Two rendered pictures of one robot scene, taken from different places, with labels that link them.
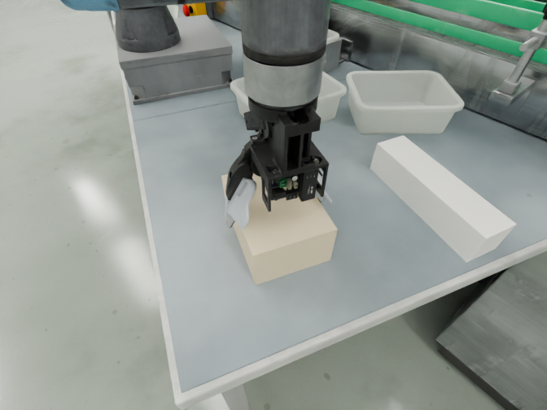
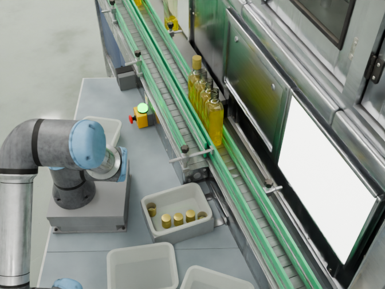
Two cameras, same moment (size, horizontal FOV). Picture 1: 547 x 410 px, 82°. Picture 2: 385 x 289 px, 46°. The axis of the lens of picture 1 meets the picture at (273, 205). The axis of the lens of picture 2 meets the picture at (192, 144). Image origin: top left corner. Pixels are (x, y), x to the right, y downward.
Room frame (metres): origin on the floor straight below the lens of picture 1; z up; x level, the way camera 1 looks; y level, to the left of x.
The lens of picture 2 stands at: (0.06, -0.44, 2.18)
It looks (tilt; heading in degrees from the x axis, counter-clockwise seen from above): 47 degrees down; 21
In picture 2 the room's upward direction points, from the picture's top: straight up
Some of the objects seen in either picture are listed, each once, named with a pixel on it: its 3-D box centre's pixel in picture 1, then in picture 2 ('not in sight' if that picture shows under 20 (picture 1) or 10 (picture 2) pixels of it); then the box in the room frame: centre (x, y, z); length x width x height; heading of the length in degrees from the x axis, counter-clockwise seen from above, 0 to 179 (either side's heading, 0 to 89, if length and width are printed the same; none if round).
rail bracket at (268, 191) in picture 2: not in sight; (272, 192); (1.03, -0.36, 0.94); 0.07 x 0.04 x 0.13; 131
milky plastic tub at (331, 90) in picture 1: (286, 102); (142, 274); (0.67, -0.03, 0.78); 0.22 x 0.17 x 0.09; 120
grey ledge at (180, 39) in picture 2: not in sight; (179, 48); (1.82, 0.29, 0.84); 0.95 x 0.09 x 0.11; 41
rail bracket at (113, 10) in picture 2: not in sight; (109, 12); (1.84, 0.68, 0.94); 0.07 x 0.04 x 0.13; 131
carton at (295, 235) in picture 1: (274, 216); not in sight; (0.32, 0.00, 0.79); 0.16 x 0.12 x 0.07; 21
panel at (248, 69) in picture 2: not in sight; (282, 124); (1.14, -0.34, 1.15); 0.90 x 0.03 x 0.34; 41
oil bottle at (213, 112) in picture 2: not in sight; (213, 121); (1.24, -0.08, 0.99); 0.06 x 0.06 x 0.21; 41
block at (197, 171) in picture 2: not in sight; (195, 172); (1.09, -0.06, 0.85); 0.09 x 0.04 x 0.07; 131
